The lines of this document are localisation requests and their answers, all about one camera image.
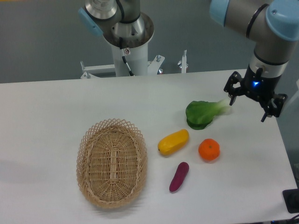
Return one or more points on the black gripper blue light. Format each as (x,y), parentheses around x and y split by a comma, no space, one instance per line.
(258,88)

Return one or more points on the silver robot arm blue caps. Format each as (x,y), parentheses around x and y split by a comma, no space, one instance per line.
(274,27)

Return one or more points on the purple sweet potato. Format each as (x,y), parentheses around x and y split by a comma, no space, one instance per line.
(179,177)

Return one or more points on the green bok choy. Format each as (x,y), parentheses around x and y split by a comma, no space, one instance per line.
(200,114)

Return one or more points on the orange mandarin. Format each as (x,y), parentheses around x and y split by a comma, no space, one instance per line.
(209,149)

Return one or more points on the yellow mango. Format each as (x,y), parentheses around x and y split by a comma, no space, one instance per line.
(173,142)

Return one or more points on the black box at table edge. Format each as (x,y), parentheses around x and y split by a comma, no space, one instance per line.
(291,198)

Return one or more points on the oval wicker basket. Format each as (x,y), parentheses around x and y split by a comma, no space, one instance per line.
(112,163)

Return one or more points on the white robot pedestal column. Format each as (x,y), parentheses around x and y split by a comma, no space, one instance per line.
(129,42)

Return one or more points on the white pedestal base frame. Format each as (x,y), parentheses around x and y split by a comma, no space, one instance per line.
(153,68)

